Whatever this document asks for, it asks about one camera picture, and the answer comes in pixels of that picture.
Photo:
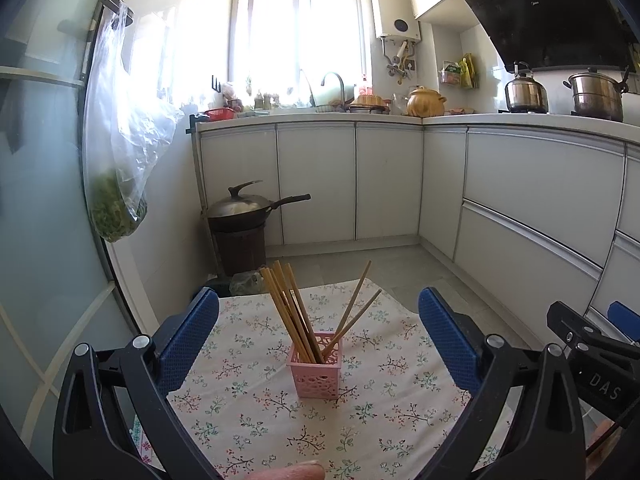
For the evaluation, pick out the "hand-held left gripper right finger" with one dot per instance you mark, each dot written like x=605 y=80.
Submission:
x=447 y=340

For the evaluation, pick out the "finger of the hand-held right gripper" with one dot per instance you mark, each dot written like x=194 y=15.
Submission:
x=625 y=322
x=572 y=330

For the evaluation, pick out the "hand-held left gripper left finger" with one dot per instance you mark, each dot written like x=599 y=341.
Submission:
x=192 y=340

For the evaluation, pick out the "single bamboo chopstick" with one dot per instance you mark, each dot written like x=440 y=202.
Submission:
x=352 y=302
x=357 y=315

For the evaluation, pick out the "bundle of bamboo chopsticks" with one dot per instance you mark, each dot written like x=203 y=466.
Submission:
x=295 y=320

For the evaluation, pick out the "pink perforated plastic basket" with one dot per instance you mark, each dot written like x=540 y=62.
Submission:
x=315 y=385

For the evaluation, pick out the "person's left hand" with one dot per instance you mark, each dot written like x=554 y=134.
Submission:
x=290 y=472

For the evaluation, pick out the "dark green basin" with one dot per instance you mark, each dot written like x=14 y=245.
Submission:
x=220 y=284

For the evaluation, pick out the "small plastic bag of greens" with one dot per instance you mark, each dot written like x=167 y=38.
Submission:
x=247 y=282

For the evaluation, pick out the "floral tablecloth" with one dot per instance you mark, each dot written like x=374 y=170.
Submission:
x=250 y=410

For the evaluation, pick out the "dark brown bin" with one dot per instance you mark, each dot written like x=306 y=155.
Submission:
x=240 y=252

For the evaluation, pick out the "steel wok lid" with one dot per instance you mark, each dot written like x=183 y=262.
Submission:
x=235 y=205

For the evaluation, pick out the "white kitchen cabinet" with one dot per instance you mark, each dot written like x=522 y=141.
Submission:
x=390 y=185

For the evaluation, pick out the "frosted glass door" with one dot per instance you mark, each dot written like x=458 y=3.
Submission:
x=45 y=260

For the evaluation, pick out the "large hanging bag of greens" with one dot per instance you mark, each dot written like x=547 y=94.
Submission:
x=125 y=160

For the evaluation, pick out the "red plastic basket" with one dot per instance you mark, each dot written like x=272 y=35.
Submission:
x=220 y=114

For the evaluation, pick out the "steel stock pot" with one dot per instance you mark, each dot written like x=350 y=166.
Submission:
x=597 y=95

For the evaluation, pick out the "golden clay pot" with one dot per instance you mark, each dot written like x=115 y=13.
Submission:
x=425 y=104

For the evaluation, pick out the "steel kettle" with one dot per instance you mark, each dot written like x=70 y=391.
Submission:
x=525 y=92

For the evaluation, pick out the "brown dish stack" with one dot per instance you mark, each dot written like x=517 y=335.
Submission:
x=369 y=104

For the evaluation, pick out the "row of condiment bottles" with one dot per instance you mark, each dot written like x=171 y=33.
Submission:
x=265 y=101

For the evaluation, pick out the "steel sink faucet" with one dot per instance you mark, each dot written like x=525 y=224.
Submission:
x=334 y=80

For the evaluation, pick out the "water heater pipes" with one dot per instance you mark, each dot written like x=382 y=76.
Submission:
x=400 y=60

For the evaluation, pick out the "black range hood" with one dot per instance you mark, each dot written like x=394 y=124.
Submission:
x=545 y=10

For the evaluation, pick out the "kitchen window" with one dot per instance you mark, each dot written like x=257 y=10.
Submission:
x=300 y=35

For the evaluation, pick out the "white water heater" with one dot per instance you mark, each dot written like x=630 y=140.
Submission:
x=395 y=7

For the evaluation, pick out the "black door hook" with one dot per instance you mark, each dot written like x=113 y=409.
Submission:
x=119 y=9

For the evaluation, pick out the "black wall hook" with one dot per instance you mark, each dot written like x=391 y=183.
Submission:
x=216 y=84

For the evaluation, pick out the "hanging packets on wall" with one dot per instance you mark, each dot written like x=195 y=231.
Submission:
x=460 y=72

